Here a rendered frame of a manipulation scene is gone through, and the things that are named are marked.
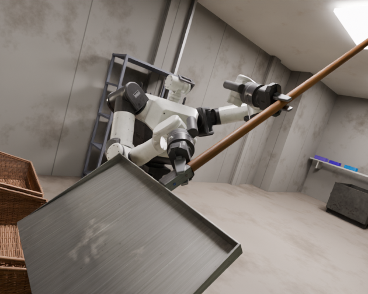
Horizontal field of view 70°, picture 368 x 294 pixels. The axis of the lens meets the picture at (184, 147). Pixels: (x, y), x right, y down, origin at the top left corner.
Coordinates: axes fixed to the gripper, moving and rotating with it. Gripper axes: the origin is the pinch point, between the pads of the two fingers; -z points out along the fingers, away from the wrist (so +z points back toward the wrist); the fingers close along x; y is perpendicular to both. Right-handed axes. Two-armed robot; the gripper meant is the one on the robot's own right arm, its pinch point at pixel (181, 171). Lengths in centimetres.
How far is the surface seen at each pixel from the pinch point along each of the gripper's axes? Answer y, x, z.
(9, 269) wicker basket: 58, 13, -9
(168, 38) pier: 13, 24, 373
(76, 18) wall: 113, -40, 308
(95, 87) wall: 126, 47, 300
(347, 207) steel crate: -280, 487, 366
